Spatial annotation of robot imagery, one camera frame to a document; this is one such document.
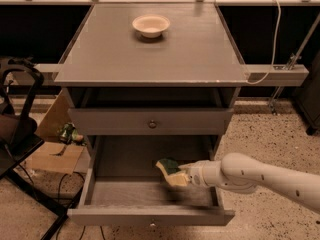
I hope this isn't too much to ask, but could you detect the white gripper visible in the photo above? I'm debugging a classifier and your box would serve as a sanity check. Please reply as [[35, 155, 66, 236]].
[[165, 160, 223, 188]]

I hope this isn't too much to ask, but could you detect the green and yellow sponge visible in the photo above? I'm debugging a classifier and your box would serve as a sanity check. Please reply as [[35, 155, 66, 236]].
[[156, 158, 180, 182]]

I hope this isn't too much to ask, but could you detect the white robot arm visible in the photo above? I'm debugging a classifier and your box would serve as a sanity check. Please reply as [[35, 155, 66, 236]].
[[156, 153, 320, 213]]

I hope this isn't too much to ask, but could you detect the open grey middle drawer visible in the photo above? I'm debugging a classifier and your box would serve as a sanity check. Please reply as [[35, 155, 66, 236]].
[[67, 135, 236, 228]]

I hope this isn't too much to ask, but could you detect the grey drawer cabinet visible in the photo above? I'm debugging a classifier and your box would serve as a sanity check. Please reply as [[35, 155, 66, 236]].
[[53, 2, 250, 228]]

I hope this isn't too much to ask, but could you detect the grey top drawer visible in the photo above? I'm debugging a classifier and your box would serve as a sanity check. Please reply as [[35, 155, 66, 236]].
[[68, 108, 233, 135]]

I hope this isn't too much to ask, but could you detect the brown cardboard sheet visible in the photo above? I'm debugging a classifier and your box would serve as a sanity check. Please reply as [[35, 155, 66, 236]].
[[26, 93, 84, 174]]

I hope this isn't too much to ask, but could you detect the white ceramic bowl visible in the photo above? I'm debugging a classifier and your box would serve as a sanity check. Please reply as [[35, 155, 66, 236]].
[[132, 14, 170, 38]]

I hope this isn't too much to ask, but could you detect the black chair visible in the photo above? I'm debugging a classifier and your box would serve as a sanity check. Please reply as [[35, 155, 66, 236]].
[[0, 57, 67, 240]]

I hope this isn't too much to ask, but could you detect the black floor cable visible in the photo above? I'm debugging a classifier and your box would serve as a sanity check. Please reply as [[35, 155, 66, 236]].
[[54, 171, 107, 240]]

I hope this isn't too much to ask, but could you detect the white cable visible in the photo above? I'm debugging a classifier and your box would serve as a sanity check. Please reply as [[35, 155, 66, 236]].
[[245, 0, 282, 86]]

